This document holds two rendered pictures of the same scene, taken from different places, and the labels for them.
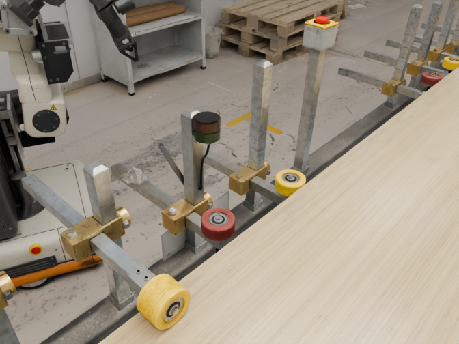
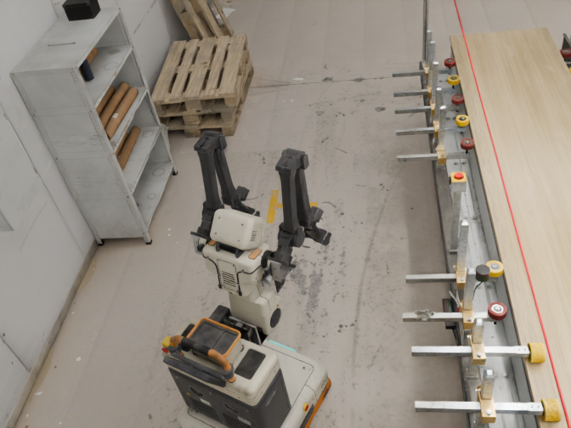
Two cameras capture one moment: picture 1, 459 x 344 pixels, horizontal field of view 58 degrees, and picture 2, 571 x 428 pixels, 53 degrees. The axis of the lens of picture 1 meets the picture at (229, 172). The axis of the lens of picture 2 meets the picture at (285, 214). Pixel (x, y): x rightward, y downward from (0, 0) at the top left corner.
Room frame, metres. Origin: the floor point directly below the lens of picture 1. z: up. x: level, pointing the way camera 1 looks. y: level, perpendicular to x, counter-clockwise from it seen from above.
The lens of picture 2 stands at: (-0.21, 1.48, 3.06)
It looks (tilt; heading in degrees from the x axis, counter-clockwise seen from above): 42 degrees down; 332
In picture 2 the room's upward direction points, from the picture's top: 11 degrees counter-clockwise
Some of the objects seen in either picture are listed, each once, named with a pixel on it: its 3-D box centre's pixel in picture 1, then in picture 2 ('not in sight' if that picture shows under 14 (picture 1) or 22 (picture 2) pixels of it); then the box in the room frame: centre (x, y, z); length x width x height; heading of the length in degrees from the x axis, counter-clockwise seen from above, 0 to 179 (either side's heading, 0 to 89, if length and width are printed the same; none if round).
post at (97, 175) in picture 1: (113, 254); (474, 354); (0.64, 0.25, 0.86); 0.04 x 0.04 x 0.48; 49
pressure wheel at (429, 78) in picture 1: (429, 87); (466, 149); (1.64, -0.82, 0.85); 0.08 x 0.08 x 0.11
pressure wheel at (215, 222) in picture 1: (218, 235); (496, 315); (0.72, 0.02, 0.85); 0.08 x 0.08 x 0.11
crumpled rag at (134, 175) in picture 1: (134, 174); (424, 313); (0.93, 0.26, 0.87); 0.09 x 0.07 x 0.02; 49
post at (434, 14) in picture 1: (423, 54); (438, 119); (1.96, -0.90, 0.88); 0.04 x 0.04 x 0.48; 49
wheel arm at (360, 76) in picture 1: (382, 84); (433, 156); (1.77, -0.68, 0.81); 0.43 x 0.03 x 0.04; 49
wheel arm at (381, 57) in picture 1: (406, 65); (430, 130); (1.96, -0.84, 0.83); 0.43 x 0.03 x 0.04; 49
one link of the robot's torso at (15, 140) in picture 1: (35, 115); (244, 318); (1.62, 0.86, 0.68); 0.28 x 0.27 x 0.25; 25
